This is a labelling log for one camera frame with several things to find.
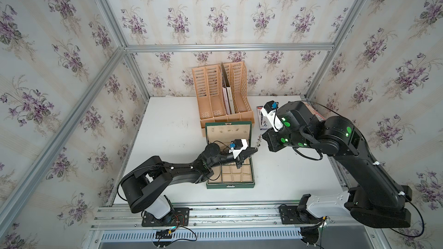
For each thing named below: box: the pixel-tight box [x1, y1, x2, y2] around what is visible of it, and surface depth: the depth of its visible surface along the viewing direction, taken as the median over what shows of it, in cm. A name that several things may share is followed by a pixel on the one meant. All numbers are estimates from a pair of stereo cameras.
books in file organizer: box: [220, 62, 236, 115], surface depth 90 cm
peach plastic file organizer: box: [191, 61, 255, 129], surface depth 107 cm
